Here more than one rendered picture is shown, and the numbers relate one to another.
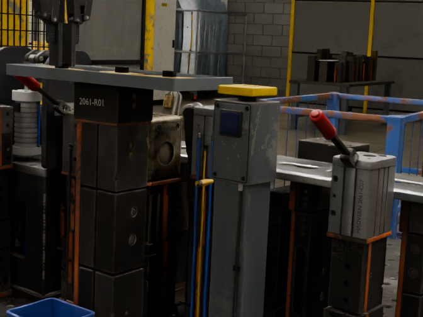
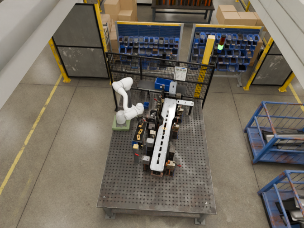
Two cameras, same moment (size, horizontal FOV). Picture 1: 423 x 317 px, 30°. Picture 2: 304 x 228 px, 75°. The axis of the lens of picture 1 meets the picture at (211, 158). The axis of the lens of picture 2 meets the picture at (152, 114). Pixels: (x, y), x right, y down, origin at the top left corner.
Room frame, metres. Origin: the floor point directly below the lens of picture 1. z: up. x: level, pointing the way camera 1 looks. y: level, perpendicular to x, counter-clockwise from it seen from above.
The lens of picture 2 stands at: (0.65, -1.39, 3.58)
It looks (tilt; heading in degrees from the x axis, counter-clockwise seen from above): 51 degrees down; 63
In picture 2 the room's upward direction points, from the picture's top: 1 degrees clockwise
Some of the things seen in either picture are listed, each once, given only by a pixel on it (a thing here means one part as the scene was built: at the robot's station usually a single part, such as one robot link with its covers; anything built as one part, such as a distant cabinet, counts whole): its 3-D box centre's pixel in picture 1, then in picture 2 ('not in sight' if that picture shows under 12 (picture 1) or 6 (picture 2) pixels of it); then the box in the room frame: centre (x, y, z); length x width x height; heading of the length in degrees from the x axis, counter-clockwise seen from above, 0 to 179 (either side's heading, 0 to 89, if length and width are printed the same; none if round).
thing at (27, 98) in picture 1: (41, 171); (153, 123); (1.56, 0.34, 0.94); 0.18 x 0.13 x 0.49; 52
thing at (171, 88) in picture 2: not in sight; (172, 89); (2.12, 0.70, 1.17); 0.12 x 0.01 x 0.34; 142
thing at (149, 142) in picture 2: (221, 226); (149, 147); (1.33, -0.02, 0.90); 0.13 x 0.10 x 0.41; 142
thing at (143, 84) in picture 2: not in sight; (161, 87); (2.05, 0.97, 1.01); 0.90 x 0.22 x 0.03; 142
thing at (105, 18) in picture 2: not in sight; (111, 35); (2.06, 3.99, 0.52); 1.21 x 0.81 x 1.05; 65
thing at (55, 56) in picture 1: (55, 44); not in sight; (1.30, 0.26, 1.20); 0.03 x 0.01 x 0.07; 41
